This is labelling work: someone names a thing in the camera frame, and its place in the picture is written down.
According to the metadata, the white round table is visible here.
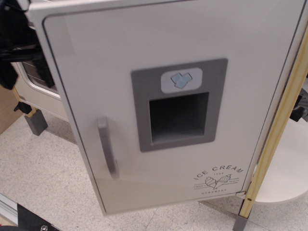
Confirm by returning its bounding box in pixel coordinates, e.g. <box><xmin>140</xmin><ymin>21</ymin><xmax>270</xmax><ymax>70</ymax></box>
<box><xmin>255</xmin><ymin>118</ymin><xmax>308</xmax><ymax>204</ymax></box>

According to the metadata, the grey fridge door handle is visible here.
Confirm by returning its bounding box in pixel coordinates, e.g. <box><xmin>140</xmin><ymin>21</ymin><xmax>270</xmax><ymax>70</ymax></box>
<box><xmin>97</xmin><ymin>116</ymin><xmax>119</xmax><ymax>179</ymax></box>

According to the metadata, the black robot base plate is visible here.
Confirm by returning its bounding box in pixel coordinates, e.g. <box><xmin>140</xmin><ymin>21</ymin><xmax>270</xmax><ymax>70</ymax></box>
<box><xmin>0</xmin><ymin>204</ymin><xmax>59</xmax><ymax>231</ymax></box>

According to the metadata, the grey foot cap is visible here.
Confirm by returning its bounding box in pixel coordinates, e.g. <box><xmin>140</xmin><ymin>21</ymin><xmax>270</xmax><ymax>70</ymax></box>
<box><xmin>25</xmin><ymin>110</ymin><xmax>48</xmax><ymax>136</ymax></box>
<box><xmin>232</xmin><ymin>215</ymin><xmax>248</xmax><ymax>231</ymax></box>

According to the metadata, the black clamp right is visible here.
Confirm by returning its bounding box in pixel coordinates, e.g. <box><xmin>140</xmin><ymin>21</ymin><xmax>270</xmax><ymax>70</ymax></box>
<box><xmin>290</xmin><ymin>78</ymin><xmax>308</xmax><ymax>122</ymax></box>

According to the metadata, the white toy oven door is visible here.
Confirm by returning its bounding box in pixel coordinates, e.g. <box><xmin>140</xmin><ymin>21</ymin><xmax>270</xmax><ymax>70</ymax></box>
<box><xmin>13</xmin><ymin>63</ymin><xmax>69</xmax><ymax>122</ymax></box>

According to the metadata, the grey left foot cap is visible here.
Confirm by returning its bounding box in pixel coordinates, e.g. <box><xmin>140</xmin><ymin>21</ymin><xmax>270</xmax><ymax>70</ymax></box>
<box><xmin>25</xmin><ymin>110</ymin><xmax>48</xmax><ymax>136</ymax></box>

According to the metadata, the white toy fridge door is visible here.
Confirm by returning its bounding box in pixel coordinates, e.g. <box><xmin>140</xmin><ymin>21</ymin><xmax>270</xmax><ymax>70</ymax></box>
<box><xmin>29</xmin><ymin>0</ymin><xmax>308</xmax><ymax>215</ymax></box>

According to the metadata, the grey ice dispenser panel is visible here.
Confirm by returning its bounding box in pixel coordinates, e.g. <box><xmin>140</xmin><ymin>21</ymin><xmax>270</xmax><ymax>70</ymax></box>
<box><xmin>131</xmin><ymin>58</ymin><xmax>228</xmax><ymax>152</ymax></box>

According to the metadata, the grey right foot cap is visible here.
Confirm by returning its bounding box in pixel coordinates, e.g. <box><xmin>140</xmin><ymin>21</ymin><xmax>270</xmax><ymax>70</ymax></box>
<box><xmin>232</xmin><ymin>215</ymin><xmax>248</xmax><ymax>231</ymax></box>

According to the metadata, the wooden left side panel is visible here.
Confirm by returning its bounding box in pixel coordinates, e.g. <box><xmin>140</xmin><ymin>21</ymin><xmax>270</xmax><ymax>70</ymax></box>
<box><xmin>0</xmin><ymin>86</ymin><xmax>23</xmax><ymax>134</ymax></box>

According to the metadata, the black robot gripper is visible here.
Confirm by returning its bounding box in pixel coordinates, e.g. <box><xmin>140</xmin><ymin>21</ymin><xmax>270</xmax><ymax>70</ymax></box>
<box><xmin>0</xmin><ymin>4</ymin><xmax>55</xmax><ymax>90</ymax></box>

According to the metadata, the wooden right frame post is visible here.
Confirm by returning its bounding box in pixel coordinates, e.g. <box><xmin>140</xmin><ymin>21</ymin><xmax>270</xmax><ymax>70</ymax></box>
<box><xmin>239</xmin><ymin>30</ymin><xmax>308</xmax><ymax>219</ymax></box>

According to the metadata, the aluminium rail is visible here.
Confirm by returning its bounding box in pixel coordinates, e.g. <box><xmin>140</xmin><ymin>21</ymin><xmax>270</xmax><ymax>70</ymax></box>
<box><xmin>0</xmin><ymin>193</ymin><xmax>18</xmax><ymax>226</ymax></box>

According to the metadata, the black clamp knob left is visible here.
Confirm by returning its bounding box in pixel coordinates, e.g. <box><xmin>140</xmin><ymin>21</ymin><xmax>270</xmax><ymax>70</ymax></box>
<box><xmin>14</xmin><ymin>102</ymin><xmax>32</xmax><ymax>114</ymax></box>

